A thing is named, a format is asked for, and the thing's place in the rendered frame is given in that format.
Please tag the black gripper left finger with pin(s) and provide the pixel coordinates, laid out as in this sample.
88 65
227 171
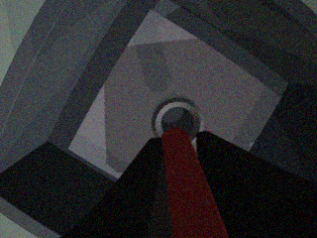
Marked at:
135 206

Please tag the black open box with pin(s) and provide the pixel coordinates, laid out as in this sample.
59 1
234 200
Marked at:
67 56

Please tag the dark red peg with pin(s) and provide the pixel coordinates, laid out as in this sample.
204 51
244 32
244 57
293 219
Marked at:
192 209

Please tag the grey plate with hole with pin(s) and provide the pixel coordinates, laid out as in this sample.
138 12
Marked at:
164 66

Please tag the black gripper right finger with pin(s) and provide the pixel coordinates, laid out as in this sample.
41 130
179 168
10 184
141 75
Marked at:
256 199

